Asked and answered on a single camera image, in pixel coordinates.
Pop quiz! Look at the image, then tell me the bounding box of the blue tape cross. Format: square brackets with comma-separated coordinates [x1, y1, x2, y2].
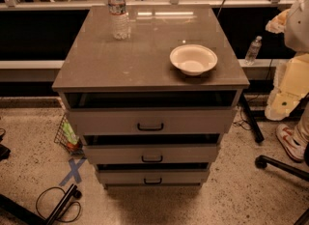
[59, 157, 86, 186]

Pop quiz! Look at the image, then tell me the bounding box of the clear plastic water bottle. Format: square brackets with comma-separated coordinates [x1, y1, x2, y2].
[108, 0, 128, 40]

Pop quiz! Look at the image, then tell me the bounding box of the black stand leg left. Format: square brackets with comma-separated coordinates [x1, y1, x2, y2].
[0, 184, 82, 225]

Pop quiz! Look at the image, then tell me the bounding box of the grey top drawer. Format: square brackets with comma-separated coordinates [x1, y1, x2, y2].
[67, 108, 236, 135]

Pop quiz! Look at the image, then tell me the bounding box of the grey drawer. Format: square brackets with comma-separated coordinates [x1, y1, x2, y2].
[84, 144, 218, 164]
[96, 170, 210, 185]
[67, 108, 236, 135]

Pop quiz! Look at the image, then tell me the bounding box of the black chair leg right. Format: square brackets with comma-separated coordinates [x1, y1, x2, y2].
[254, 155, 309, 225]

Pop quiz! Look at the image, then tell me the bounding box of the black stand leg behind cabinet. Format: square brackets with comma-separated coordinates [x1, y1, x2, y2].
[239, 94, 264, 144]

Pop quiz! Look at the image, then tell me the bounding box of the grey middle drawer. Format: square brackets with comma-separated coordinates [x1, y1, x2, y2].
[84, 144, 218, 164]

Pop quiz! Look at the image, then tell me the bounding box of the small water bottle on ledge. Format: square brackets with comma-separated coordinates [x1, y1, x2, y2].
[245, 36, 262, 66]

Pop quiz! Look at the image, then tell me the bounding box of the grey bottom drawer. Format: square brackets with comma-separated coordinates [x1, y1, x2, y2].
[96, 170, 210, 185]

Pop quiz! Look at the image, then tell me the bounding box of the person in white clothes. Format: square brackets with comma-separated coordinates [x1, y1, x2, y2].
[265, 0, 309, 162]

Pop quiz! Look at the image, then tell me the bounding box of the black cable on floor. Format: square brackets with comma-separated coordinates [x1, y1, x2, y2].
[35, 185, 83, 224]

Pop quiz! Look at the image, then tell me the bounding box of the grey drawer cabinet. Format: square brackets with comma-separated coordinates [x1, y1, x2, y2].
[51, 4, 251, 190]

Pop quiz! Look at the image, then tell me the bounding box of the white paper bowl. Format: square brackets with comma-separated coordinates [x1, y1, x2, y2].
[170, 44, 217, 76]

